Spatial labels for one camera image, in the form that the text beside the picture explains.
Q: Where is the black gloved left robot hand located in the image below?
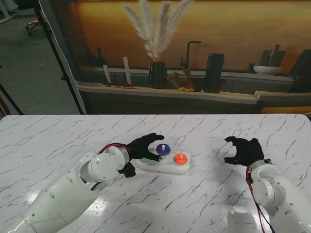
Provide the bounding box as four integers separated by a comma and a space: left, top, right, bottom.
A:
126, 133, 165, 163

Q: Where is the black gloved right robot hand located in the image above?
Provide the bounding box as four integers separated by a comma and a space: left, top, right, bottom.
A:
224, 136, 265, 167

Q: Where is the medium blue ring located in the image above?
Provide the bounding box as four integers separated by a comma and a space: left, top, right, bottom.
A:
155, 143, 171, 155

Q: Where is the white Hanoi tower base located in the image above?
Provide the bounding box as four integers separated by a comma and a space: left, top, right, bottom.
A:
135, 144, 191, 175

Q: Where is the small orange ring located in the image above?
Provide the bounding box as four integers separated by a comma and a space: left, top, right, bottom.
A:
173, 153, 189, 164

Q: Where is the tray with red pieces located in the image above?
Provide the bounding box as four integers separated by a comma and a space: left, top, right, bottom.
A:
104, 83, 138, 89

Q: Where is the short wooden counter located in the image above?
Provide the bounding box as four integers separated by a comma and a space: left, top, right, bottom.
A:
254, 90, 311, 101

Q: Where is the dark ribbed vase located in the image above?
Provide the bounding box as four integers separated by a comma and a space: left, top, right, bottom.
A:
147, 61, 169, 89

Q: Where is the tall white candle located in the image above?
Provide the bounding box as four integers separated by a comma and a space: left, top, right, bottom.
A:
123, 57, 133, 85

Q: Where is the brown coral figurine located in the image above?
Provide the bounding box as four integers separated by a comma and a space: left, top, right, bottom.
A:
166, 68, 195, 89

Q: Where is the short white candle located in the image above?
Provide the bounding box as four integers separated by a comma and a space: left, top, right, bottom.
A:
103, 64, 112, 83

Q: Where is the stack of plates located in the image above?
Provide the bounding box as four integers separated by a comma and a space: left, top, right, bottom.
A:
76, 81, 103, 87

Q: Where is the white bowl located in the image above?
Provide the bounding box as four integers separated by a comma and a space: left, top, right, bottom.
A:
253, 65, 284, 75

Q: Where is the tall black cylinder appliance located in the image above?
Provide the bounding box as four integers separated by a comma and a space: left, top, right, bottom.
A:
203, 52, 225, 94

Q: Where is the dark angular box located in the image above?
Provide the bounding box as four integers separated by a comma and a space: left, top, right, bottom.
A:
288, 50, 311, 93

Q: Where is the grey board with bottle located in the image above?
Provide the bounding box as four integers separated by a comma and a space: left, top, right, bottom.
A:
259, 44, 286, 67

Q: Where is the tall dark glass bottle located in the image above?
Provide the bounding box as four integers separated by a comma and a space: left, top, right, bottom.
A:
96, 48, 107, 67

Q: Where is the squat dark glass bottle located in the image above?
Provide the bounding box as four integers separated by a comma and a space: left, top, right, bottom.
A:
85, 48, 97, 67

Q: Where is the black kitchen faucet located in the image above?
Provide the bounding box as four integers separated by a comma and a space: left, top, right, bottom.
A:
180, 40, 202, 71

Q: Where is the black tripod stand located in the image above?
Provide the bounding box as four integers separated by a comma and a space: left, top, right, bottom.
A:
0, 83, 25, 115
34, 0, 86, 115

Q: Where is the white pampas grass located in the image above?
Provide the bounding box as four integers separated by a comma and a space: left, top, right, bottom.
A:
122, 0, 194, 61

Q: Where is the orange kitchen backdrop banner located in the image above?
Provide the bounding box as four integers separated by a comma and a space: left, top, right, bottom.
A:
40, 0, 311, 115

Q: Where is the office chair base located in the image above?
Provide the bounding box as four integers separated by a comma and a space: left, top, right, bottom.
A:
25, 18, 42, 36

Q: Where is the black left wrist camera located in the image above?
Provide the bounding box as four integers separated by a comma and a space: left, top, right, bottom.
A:
118, 161, 136, 178

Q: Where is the red left arm cable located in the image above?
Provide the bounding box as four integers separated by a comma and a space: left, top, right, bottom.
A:
98, 143, 129, 155

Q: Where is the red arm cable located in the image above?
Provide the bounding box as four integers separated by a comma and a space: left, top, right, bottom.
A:
98, 143, 129, 155
245, 164, 276, 233

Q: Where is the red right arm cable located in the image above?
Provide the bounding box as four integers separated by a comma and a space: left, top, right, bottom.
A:
245, 164, 276, 233

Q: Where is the white desk frame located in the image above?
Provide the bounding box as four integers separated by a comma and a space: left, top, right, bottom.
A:
0, 0, 20, 24

